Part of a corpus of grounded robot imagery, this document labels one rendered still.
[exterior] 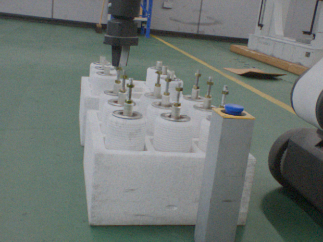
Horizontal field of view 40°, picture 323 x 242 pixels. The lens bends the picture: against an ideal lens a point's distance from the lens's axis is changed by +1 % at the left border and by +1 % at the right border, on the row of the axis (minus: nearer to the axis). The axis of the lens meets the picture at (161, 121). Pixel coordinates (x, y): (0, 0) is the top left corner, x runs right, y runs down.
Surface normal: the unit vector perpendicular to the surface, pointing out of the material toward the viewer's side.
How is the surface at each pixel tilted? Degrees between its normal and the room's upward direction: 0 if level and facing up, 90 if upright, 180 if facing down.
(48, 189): 0
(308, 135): 45
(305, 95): 86
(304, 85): 68
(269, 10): 90
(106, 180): 90
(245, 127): 90
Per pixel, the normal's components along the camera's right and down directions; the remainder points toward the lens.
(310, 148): -0.62, -0.71
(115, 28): -0.50, 0.17
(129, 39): 0.86, 0.22
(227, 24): 0.19, 0.28
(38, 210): 0.11, -0.96
